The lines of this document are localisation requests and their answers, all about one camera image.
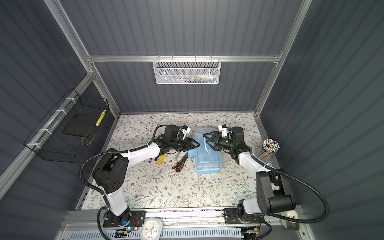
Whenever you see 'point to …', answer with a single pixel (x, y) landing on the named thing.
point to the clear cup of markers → (269, 148)
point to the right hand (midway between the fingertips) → (205, 140)
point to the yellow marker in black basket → (99, 120)
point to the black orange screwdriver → (181, 164)
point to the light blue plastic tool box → (207, 160)
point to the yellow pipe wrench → (161, 159)
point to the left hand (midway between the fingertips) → (199, 145)
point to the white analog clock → (151, 229)
